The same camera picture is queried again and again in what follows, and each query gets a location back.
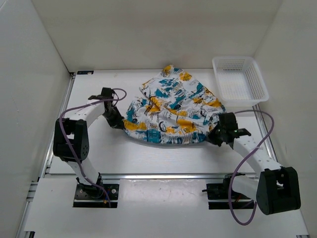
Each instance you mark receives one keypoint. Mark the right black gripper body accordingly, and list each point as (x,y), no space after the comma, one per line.
(220,130)

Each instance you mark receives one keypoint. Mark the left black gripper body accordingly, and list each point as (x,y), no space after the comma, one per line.
(113,114)

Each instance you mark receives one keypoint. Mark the colourful printed shorts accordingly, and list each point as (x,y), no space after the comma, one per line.
(175,108)

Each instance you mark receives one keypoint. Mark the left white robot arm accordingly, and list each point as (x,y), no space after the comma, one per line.
(71,139)

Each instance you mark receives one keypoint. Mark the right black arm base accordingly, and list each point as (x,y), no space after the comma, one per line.
(218,198)

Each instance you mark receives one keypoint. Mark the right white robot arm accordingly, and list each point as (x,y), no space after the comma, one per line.
(272,186)

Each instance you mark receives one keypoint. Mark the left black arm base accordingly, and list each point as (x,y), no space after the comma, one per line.
(91,197)

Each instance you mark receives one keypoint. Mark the black corner label plate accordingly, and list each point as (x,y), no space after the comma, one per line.
(85,72)

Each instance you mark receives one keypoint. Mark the white plastic mesh basket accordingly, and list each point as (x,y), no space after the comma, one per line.
(239,81)

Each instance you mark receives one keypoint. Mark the front aluminium rail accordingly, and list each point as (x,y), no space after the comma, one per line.
(165,176)

